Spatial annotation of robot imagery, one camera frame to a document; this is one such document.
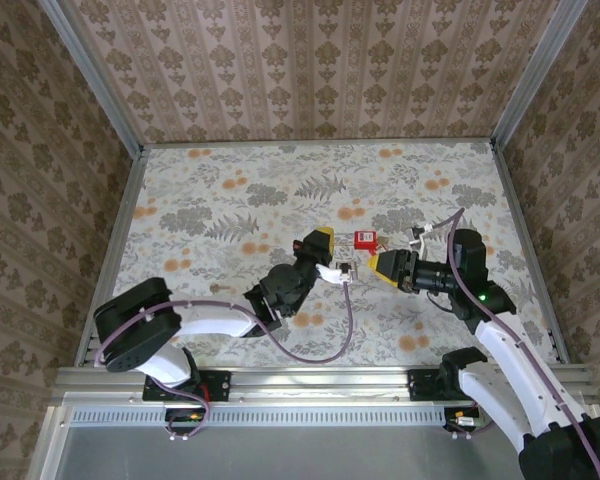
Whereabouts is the red safety padlock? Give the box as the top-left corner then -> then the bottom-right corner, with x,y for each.
353,229 -> 382,251

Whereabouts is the aluminium table end rail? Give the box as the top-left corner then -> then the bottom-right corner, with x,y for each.
142,138 -> 496,149

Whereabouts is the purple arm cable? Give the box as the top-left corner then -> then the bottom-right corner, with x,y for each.
94,279 -> 355,442
427,207 -> 600,480

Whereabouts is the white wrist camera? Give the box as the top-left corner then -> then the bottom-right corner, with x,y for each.
410,222 -> 437,254
317,260 -> 357,285

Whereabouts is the floral table cover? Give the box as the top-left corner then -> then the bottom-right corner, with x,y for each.
93,142 -> 559,370

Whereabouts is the black electronics box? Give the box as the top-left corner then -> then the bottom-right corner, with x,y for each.
442,405 -> 487,435
164,407 -> 212,435

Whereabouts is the aluminium mounting rail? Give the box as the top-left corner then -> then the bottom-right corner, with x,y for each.
49,363 -> 599,407

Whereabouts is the slotted grey cable duct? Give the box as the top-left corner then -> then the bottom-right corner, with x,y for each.
71,404 -> 451,428

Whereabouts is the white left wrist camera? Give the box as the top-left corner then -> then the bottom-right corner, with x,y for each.
317,260 -> 357,285

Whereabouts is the aluminium table side rail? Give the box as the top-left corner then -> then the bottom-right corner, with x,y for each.
74,147 -> 149,369

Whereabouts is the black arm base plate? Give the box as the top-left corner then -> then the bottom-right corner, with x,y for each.
407,368 -> 481,403
143,369 -> 232,403

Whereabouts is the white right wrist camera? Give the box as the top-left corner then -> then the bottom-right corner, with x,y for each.
410,222 -> 437,254

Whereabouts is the grey metal shelf plate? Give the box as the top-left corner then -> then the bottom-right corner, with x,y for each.
27,403 -> 600,480

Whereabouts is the aluminium frame post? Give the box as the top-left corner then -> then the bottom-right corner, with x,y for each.
488,0 -> 590,152
36,0 -> 147,157

